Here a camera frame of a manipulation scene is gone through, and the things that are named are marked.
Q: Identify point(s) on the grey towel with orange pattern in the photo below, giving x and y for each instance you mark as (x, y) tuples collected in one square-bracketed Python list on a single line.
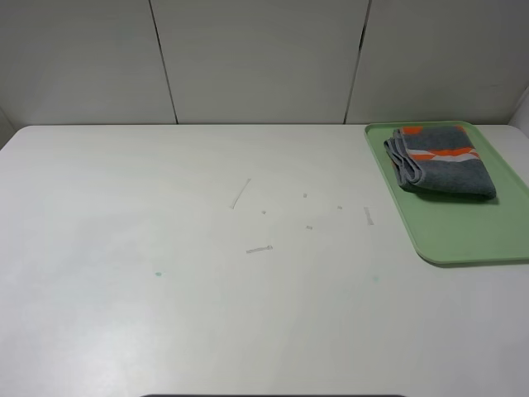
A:
[(438, 159)]

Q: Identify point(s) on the light green plastic tray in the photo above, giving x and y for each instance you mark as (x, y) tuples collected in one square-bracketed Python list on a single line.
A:
[(450, 231)]

